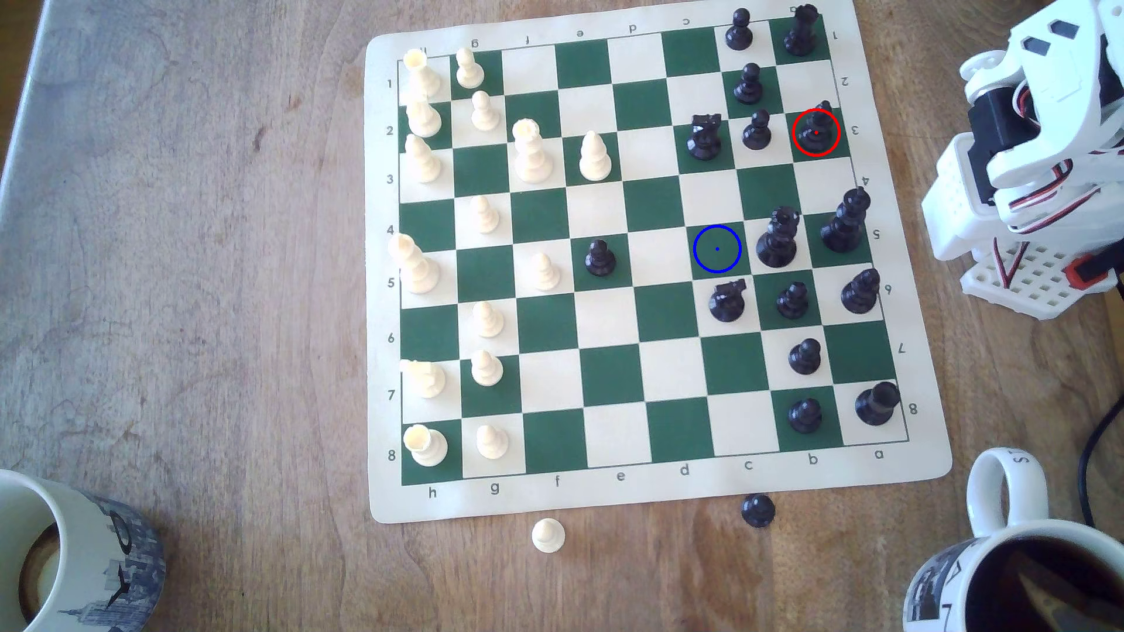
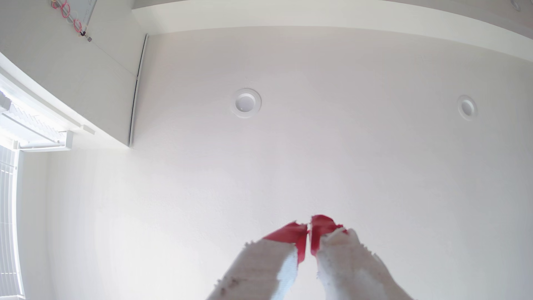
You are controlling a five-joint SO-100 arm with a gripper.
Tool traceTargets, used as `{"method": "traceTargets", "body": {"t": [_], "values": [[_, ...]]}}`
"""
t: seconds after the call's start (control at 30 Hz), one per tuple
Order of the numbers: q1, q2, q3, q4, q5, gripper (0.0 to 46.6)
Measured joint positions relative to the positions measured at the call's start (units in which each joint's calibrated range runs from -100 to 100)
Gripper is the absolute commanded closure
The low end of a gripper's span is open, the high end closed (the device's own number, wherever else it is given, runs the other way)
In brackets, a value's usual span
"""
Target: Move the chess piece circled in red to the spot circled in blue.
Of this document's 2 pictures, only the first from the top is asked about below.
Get black bishop chess piece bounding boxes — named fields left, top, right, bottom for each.
left=796, top=100, right=841, bottom=156
left=840, top=267, right=882, bottom=315

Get green and cream chess mat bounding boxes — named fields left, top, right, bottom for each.
left=364, top=0, right=954, bottom=526

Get white knight chess piece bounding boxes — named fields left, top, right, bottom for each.
left=406, top=95, right=444, bottom=139
left=400, top=359, right=447, bottom=400

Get white king chess piece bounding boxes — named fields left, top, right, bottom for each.
left=388, top=232, right=440, bottom=295

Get white bishop chess piece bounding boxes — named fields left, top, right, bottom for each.
left=578, top=130, right=613, bottom=183
left=403, top=133, right=443, bottom=184

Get white queen chess piece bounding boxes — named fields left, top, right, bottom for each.
left=511, top=118, right=555, bottom=184

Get black knight chess piece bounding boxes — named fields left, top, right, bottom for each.
left=687, top=113, right=725, bottom=162
left=708, top=278, right=748, bottom=323

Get white rook chess piece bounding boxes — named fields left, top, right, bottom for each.
left=401, top=48, right=443, bottom=99
left=402, top=424, right=449, bottom=468

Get black queen chess piece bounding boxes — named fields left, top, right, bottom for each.
left=755, top=206, right=802, bottom=270

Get black rook chess piece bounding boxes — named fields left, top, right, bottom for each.
left=854, top=381, right=902, bottom=428
left=783, top=4, right=820, bottom=57

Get white skyline mug with tea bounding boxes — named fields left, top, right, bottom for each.
left=902, top=446, right=1124, bottom=632

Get empty white skyline print mug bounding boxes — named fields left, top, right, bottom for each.
left=0, top=469, right=167, bottom=632

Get red white black servo wires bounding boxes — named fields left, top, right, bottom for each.
left=991, top=235, right=1031, bottom=291
left=1006, top=160, right=1101, bottom=235

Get black cable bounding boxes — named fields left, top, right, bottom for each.
left=1077, top=411, right=1124, bottom=530

